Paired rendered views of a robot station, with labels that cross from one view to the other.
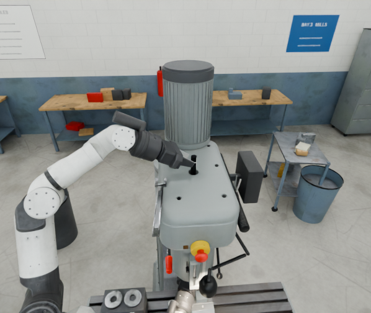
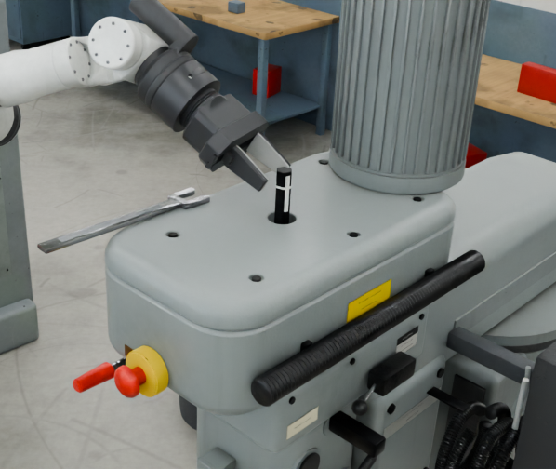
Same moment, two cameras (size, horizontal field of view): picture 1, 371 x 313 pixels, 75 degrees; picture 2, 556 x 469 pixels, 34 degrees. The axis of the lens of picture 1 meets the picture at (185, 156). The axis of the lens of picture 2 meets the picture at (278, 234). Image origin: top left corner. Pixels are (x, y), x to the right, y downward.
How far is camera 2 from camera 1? 78 cm
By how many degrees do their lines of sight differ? 40
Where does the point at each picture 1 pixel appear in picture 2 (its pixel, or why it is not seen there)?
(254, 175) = (553, 378)
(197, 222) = (146, 286)
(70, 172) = (12, 73)
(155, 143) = (180, 86)
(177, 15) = not seen: outside the picture
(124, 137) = (112, 40)
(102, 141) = not seen: hidden behind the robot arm
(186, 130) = (354, 123)
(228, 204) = (234, 291)
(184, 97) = (360, 23)
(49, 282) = not seen: outside the picture
